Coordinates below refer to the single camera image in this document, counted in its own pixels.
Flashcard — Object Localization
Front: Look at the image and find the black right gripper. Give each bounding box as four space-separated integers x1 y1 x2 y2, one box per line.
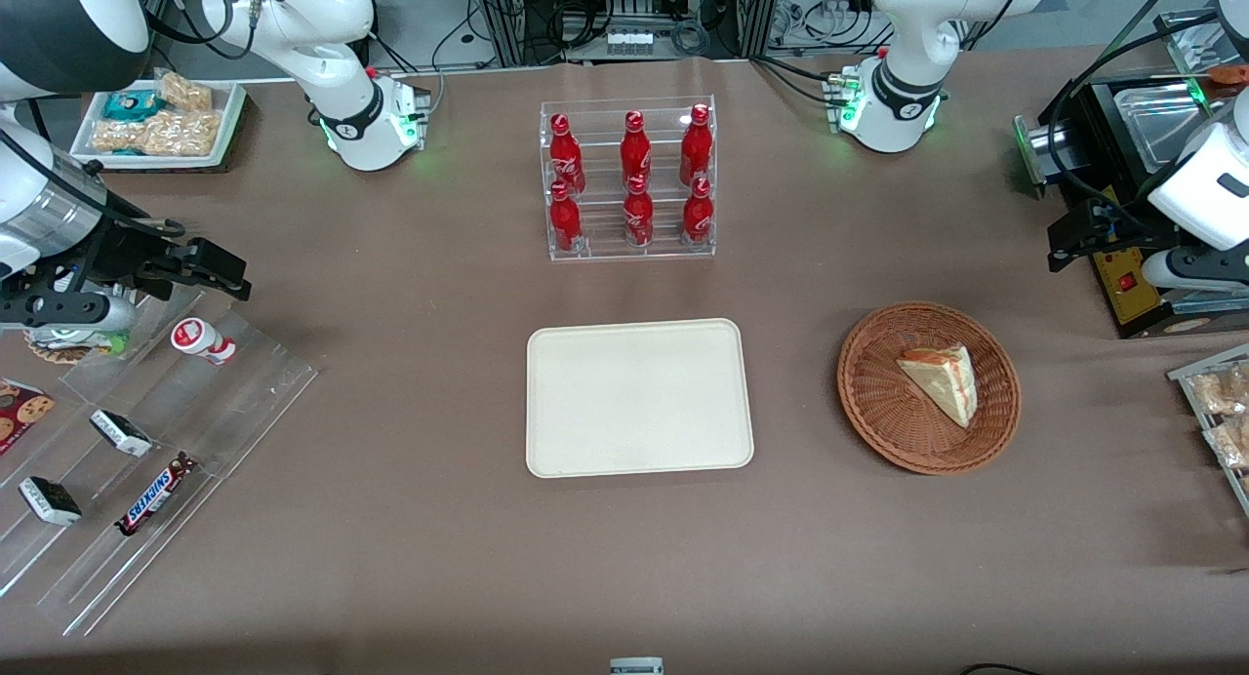
60 215 253 303

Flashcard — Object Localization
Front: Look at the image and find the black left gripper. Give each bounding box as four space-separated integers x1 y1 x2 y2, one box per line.
1047 192 1177 273

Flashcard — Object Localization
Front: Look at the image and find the triangular sandwich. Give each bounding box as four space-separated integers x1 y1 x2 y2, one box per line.
896 344 977 429

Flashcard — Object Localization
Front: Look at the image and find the white snack tray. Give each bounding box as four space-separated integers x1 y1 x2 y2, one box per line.
70 78 250 176

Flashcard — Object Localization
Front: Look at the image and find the grey tray with snack bags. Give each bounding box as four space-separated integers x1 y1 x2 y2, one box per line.
1167 342 1249 517

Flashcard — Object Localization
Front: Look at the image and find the metal rack with tray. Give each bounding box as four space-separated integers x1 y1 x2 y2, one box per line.
1154 8 1249 102

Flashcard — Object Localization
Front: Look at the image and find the brown wicker basket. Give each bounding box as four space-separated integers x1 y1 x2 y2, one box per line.
837 301 1022 476

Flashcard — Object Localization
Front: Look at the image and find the beige plastic tray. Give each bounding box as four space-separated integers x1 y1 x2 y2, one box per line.
526 318 755 479

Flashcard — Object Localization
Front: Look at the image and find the yellow control panel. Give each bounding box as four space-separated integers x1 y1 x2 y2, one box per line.
1091 246 1168 327

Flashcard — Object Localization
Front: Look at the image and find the white red yogurt drink bottle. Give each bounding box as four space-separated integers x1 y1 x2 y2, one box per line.
171 317 237 366

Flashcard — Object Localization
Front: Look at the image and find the clear acrylic tiered stand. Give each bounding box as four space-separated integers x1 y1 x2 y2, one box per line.
0 285 322 638

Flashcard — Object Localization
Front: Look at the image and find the large peanut brittle pack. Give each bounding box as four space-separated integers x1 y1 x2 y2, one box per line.
141 109 224 158

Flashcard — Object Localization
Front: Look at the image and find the black countertop fryer appliance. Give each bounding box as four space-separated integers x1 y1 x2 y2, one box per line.
1034 70 1249 340

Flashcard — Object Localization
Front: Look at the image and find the steel fryer pan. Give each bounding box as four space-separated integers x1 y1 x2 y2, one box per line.
1110 81 1214 176

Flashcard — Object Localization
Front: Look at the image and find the medium peanut brittle pack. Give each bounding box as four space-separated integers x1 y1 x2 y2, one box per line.
92 118 147 155

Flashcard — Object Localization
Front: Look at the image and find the small peanut brittle pack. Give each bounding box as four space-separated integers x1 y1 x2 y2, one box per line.
155 70 215 113

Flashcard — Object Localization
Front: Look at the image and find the teal snack packet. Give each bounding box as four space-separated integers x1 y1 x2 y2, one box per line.
101 89 163 123

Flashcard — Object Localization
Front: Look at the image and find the black white snack bar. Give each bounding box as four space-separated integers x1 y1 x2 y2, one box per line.
90 410 154 457
19 476 83 527

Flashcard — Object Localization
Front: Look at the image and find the clear bagged pastry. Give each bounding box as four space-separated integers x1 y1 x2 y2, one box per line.
1204 417 1249 471
1190 362 1249 418

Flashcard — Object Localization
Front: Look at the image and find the snickers chocolate bar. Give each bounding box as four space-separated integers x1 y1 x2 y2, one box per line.
115 453 198 536

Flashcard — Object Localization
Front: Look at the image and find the chocolate chip cookie packet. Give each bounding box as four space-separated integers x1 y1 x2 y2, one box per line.
0 379 56 457

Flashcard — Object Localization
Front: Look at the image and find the red cola bottle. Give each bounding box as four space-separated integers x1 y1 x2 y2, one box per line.
624 175 655 248
548 181 584 255
680 103 713 186
549 113 586 196
682 177 714 245
621 110 653 183

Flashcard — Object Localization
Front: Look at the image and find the clear acrylic bottle rack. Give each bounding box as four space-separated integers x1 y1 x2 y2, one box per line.
540 96 717 262

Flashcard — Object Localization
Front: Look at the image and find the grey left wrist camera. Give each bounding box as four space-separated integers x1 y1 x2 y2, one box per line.
1142 249 1249 294

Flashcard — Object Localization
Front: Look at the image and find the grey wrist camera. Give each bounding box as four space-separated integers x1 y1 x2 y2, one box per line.
0 293 139 333
1142 249 1249 294

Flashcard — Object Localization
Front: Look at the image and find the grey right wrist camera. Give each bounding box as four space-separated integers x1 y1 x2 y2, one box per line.
0 293 139 333

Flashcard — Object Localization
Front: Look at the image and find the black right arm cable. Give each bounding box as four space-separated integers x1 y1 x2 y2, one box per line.
0 127 186 239

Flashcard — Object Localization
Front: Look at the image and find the aluminium frame equipment rack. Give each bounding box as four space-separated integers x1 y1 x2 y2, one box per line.
472 0 784 67

